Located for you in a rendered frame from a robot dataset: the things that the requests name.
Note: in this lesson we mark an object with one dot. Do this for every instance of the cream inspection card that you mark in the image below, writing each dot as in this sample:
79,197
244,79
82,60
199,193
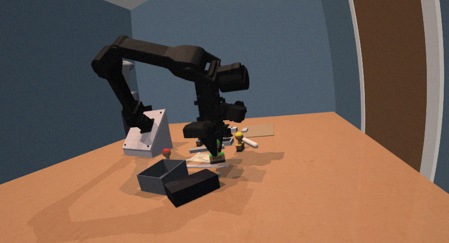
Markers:
200,157

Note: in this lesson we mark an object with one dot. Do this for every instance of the white cylinder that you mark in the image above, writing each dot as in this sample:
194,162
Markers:
251,143

